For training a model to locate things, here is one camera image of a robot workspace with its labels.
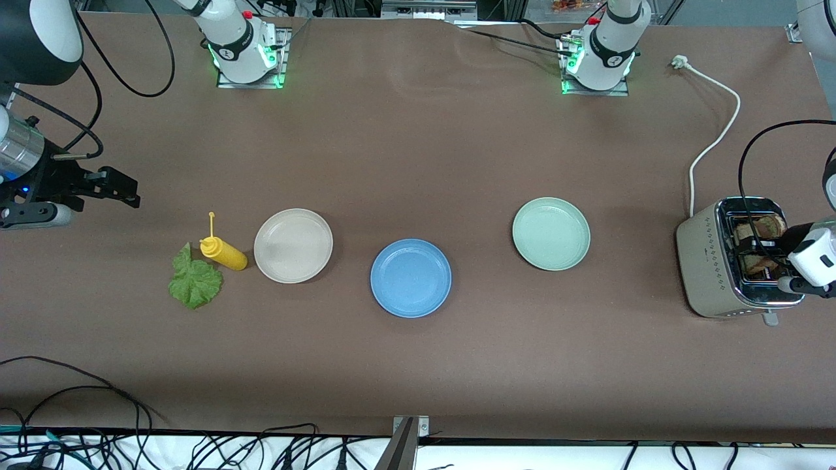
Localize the green lettuce leaf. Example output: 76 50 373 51
168 242 225 310

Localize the yellow mustard squeeze bottle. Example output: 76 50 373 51
199 211 249 272

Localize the beige plate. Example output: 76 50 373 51
253 208 334 284

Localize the pale green plate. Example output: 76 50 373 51
512 197 591 272

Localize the blue plate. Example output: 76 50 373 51
370 238 453 319

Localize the beige chrome toaster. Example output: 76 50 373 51
676 197 806 327

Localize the grey power strip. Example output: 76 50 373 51
381 0 479 22

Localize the thin black loose cable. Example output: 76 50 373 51
0 356 164 431

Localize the white toaster power cable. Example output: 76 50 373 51
673 55 742 219

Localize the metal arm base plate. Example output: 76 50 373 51
216 27 291 89
558 36 629 97

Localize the black base power cable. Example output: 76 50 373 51
454 18 575 56

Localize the aluminium profile post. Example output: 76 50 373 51
376 416 430 470

